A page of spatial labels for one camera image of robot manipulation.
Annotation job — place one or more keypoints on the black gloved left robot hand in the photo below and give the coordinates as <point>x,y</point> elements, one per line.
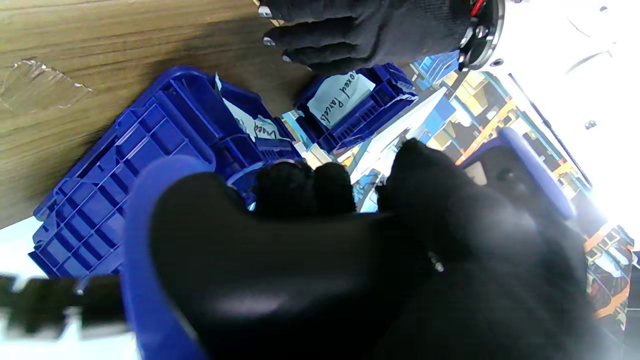
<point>390,30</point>

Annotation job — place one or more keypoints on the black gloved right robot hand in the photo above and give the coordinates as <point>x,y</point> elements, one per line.
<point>500,280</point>

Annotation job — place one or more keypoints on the black and blue barcode scanner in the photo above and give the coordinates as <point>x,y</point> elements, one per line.
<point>240,260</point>

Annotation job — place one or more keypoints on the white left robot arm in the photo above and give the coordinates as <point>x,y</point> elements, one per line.
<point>485,30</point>

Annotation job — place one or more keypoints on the handwritten boxed parcels paper label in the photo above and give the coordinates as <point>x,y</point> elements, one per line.
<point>340,97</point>

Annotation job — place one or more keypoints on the blue bin boxed parcels label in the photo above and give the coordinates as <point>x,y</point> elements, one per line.
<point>370,115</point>

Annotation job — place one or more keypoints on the crumpled handwritten paper label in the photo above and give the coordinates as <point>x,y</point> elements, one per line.
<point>250,122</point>

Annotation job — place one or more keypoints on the blue ribbed plastic bin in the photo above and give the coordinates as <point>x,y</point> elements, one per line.
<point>125,165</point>

